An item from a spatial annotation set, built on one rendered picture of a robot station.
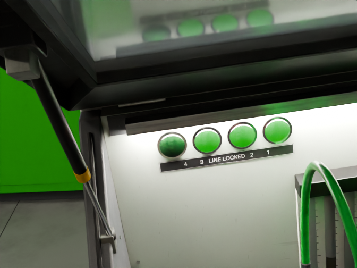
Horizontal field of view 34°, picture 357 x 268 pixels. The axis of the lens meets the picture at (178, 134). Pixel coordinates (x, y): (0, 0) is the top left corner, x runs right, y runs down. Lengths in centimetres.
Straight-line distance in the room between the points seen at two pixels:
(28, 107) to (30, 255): 83
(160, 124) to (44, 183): 277
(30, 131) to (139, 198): 254
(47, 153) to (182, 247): 253
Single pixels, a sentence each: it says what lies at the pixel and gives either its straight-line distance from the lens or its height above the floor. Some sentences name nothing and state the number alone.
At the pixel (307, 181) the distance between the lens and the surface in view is 92.
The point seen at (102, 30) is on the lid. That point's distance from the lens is 62.
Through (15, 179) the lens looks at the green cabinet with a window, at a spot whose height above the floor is 18.
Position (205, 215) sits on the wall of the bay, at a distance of 108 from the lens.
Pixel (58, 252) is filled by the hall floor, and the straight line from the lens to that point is 329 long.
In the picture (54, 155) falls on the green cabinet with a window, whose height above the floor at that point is 33.
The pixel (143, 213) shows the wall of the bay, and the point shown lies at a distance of 107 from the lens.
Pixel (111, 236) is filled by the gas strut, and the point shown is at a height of 132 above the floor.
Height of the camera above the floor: 182
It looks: 25 degrees down
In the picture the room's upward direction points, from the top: 8 degrees counter-clockwise
